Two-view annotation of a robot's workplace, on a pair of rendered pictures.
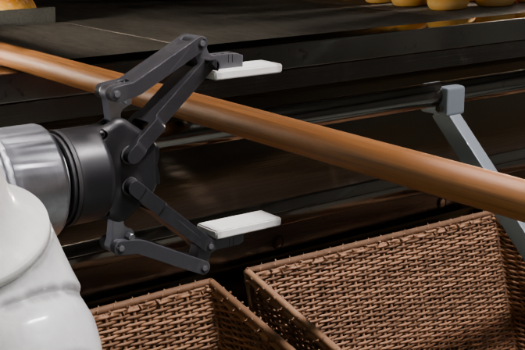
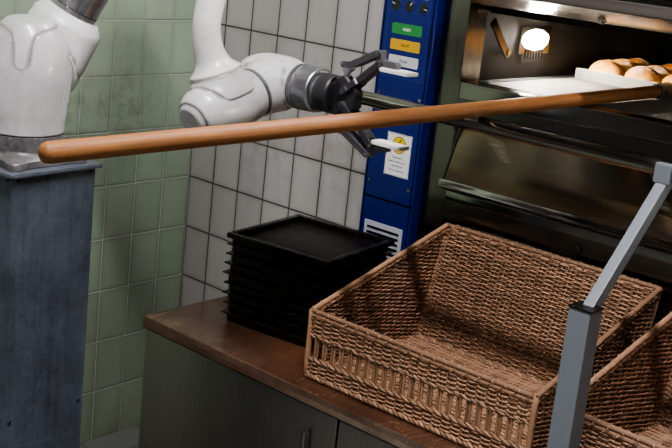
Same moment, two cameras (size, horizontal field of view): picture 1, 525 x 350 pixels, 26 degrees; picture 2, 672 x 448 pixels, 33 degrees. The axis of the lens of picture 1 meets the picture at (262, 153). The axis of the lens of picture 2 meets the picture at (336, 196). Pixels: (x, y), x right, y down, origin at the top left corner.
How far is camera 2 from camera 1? 2.06 m
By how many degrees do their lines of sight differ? 76
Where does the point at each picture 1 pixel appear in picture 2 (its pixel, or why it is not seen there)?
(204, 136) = (485, 128)
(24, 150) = (301, 72)
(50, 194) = (298, 89)
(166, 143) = (465, 124)
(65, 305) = (203, 93)
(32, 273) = (204, 82)
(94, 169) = (318, 87)
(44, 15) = not seen: outside the picture
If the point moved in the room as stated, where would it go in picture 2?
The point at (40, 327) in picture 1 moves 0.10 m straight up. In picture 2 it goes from (191, 94) to (195, 40)
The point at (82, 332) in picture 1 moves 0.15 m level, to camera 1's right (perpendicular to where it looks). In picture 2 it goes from (201, 102) to (207, 117)
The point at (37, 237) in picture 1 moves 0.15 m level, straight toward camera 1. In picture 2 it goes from (211, 73) to (132, 69)
